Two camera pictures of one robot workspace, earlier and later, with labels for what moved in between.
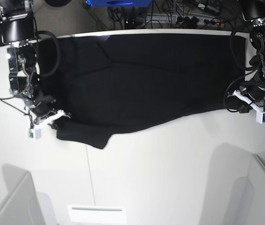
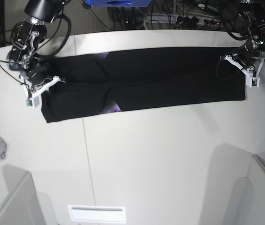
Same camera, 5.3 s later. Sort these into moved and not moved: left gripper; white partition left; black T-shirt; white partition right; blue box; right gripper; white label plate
Moved: right gripper; left gripper; black T-shirt
Not moved: blue box; white label plate; white partition left; white partition right
